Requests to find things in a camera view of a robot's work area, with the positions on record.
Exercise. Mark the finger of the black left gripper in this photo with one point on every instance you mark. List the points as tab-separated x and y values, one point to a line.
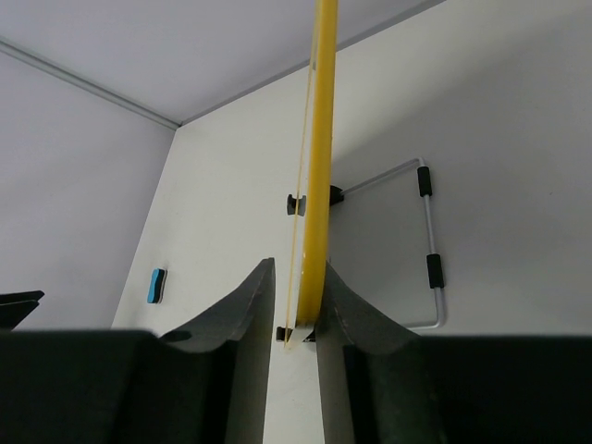
15	307

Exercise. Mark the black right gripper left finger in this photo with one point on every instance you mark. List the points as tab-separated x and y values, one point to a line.
202	382

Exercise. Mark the blue whiteboard eraser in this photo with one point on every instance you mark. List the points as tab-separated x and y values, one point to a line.
157	284

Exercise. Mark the yellow framed whiteboard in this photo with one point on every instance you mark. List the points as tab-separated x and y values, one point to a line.
309	239

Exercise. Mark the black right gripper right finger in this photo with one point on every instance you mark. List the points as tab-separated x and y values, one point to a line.
382	383

